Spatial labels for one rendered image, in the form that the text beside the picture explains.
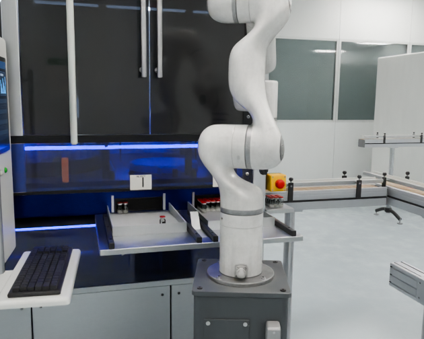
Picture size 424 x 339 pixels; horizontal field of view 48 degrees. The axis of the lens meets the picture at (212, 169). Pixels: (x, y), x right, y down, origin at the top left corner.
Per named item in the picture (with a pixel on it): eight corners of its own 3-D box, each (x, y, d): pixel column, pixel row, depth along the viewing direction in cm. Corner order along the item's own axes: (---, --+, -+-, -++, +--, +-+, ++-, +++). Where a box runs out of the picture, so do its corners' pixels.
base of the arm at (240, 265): (276, 288, 126) (279, 220, 123) (205, 286, 126) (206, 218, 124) (270, 264, 144) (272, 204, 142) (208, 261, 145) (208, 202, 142)
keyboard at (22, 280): (31, 252, 169) (31, 245, 169) (73, 250, 172) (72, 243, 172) (7, 298, 131) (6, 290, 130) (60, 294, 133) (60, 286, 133)
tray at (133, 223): (107, 213, 196) (106, 205, 196) (169, 210, 203) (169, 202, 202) (112, 236, 164) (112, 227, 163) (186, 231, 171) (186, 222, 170)
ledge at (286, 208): (255, 206, 220) (255, 202, 220) (280, 205, 223) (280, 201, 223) (266, 214, 207) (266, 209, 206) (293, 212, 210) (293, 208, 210)
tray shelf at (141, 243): (94, 218, 195) (94, 214, 195) (255, 210, 214) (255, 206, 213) (99, 255, 149) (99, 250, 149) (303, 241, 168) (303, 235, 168)
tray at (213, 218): (187, 209, 205) (187, 201, 204) (244, 206, 212) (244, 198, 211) (208, 230, 173) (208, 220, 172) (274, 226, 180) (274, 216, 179)
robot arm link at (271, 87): (249, 118, 167) (275, 118, 165) (250, 79, 165) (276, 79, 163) (252, 116, 175) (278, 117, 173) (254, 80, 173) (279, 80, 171)
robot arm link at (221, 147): (260, 216, 125) (262, 126, 122) (192, 212, 130) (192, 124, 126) (266, 207, 137) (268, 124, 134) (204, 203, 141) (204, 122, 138)
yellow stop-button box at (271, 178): (264, 188, 212) (264, 173, 211) (279, 187, 214) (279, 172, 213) (270, 192, 205) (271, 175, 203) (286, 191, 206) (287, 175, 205)
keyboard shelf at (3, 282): (-1, 259, 170) (-1, 251, 169) (81, 255, 175) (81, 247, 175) (-40, 315, 126) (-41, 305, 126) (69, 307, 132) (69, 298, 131)
